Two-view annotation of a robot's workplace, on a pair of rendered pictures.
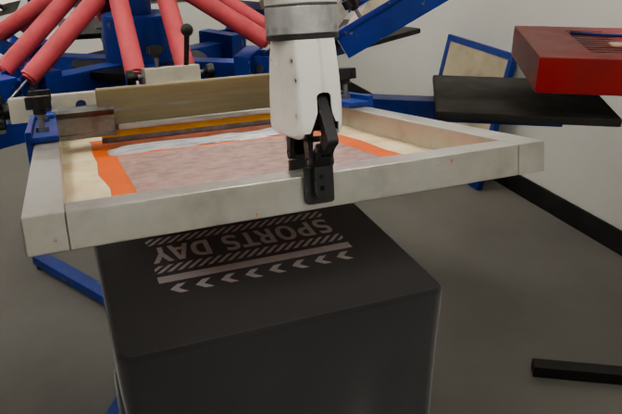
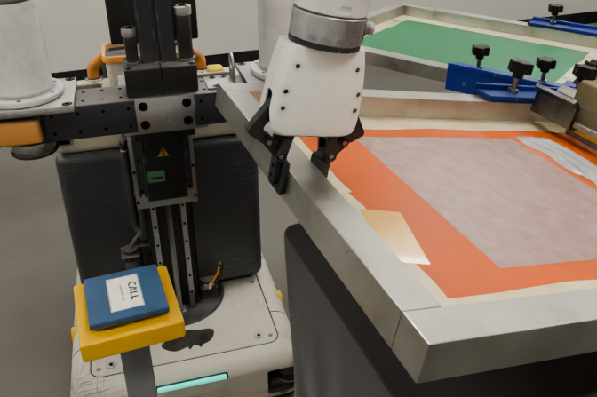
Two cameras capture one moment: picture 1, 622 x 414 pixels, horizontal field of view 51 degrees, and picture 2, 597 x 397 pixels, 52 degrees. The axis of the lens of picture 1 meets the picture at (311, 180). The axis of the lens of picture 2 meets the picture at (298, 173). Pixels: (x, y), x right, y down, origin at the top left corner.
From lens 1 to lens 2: 89 cm
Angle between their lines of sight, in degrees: 79
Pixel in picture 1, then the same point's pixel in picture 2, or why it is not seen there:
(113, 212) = (231, 105)
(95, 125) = (558, 111)
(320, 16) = (297, 20)
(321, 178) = (273, 166)
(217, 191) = not seen: hidden behind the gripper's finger
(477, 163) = (362, 281)
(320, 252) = not seen: hidden behind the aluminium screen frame
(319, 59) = (276, 58)
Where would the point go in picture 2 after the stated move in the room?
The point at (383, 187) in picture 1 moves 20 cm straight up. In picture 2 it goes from (306, 220) to (307, 25)
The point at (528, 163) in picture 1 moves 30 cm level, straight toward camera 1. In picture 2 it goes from (403, 350) to (73, 268)
